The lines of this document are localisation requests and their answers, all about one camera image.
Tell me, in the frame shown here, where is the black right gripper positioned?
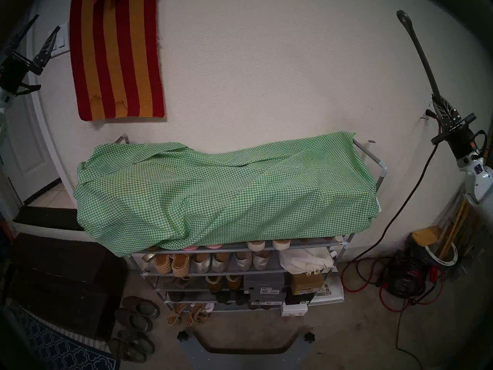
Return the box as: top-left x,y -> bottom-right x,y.
431,96 -> 478,161

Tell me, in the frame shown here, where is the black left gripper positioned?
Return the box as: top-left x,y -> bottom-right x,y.
0,14 -> 62,94

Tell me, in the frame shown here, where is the long grey metal shoehorn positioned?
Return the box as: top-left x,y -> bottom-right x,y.
397,10 -> 443,104

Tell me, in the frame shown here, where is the green white gingham cloth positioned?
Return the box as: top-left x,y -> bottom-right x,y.
73,131 -> 380,257

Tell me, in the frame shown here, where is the grey robot base platform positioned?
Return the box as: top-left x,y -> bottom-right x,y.
179,335 -> 314,370

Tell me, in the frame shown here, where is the cream cloth bag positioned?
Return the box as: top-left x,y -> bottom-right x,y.
277,247 -> 335,276

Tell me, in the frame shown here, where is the silver flat shoe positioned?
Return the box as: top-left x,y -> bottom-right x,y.
234,252 -> 253,272
191,254 -> 211,274
211,253 -> 231,273
252,251 -> 271,271

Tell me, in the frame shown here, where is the grey Vionic shoe box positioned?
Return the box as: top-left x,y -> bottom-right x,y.
246,291 -> 286,306
243,273 -> 285,293

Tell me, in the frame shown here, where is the grey metal shoe rack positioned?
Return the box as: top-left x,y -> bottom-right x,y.
116,134 -> 387,314

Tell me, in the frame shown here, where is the yellow wooden stick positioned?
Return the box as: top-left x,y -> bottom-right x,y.
441,200 -> 471,260

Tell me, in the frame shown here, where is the yellow cardboard box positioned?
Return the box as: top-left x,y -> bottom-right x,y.
412,226 -> 443,247

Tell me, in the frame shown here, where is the dark bucket with white rim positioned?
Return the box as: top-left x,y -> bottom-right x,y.
424,240 -> 459,281

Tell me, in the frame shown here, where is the black door step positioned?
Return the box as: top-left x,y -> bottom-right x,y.
13,205 -> 86,232

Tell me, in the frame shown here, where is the flat white labelled box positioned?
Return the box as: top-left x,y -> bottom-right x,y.
310,271 -> 344,306

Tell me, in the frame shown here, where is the brown cardboard box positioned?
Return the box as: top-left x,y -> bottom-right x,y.
290,272 -> 326,295

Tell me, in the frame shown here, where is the dark brown trunk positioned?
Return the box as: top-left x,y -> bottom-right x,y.
6,232 -> 129,339

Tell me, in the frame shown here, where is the small white box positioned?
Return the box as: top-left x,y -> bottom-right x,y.
281,302 -> 309,317

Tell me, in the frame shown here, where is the tan espadrille sandal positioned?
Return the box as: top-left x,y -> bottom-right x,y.
171,254 -> 191,277
142,253 -> 173,274

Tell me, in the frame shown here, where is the brown clog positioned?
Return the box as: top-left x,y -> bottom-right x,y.
121,296 -> 160,320
115,308 -> 153,333

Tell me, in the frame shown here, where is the blue patterned rug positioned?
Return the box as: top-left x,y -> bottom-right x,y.
10,302 -> 120,370

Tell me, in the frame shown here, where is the white light switch plate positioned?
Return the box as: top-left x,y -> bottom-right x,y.
50,23 -> 70,59

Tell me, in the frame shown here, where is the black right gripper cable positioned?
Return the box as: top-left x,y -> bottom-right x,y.
472,129 -> 489,160

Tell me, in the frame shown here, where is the red yellow striped wall rug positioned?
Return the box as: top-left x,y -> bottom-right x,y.
69,0 -> 165,121

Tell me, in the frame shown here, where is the black cable reel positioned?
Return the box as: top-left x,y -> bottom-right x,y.
379,250 -> 432,299

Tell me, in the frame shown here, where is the red cable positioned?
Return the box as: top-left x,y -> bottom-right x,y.
341,257 -> 444,313

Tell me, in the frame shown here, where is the thin black floor cable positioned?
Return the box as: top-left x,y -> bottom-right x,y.
396,306 -> 426,370

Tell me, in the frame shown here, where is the brown strap sandal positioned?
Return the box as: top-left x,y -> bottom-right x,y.
164,276 -> 193,289

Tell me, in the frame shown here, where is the tan strappy sandal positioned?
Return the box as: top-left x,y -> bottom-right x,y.
186,304 -> 208,326
168,303 -> 186,326

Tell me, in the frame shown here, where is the black curved base handle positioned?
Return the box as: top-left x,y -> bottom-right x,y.
193,331 -> 305,355

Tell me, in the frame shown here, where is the olive strap sandal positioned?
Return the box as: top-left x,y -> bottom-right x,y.
109,338 -> 147,363
117,329 -> 155,354

